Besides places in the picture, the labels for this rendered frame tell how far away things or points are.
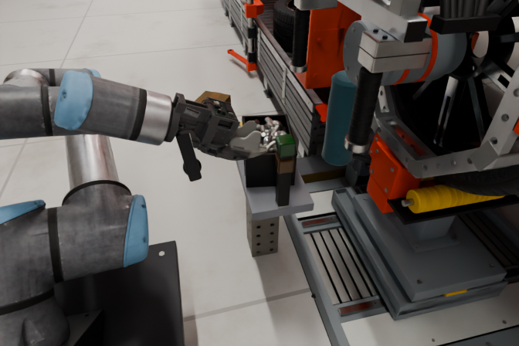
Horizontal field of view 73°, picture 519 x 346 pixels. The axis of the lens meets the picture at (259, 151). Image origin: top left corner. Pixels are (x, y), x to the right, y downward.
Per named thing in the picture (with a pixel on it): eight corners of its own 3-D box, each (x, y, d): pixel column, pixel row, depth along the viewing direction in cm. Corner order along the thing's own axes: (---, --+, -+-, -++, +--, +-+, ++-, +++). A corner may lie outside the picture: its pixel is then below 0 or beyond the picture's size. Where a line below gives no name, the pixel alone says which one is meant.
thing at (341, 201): (497, 297, 112) (510, 279, 106) (394, 322, 106) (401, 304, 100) (409, 191, 151) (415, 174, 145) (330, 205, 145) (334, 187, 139)
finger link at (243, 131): (276, 130, 71) (235, 120, 66) (263, 154, 74) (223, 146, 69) (271, 123, 73) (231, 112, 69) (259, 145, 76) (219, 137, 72)
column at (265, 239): (277, 252, 136) (281, 167, 110) (252, 257, 134) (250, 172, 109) (271, 232, 143) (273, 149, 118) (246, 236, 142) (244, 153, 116)
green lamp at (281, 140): (295, 156, 82) (296, 142, 80) (279, 158, 82) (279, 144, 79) (290, 146, 86) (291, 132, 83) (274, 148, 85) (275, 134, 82)
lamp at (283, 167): (293, 172, 85) (295, 159, 83) (278, 174, 85) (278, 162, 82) (289, 162, 89) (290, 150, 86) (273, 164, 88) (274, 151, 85)
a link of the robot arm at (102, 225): (66, 296, 72) (52, 97, 120) (154, 273, 80) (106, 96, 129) (59, 252, 63) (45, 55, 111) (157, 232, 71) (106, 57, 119)
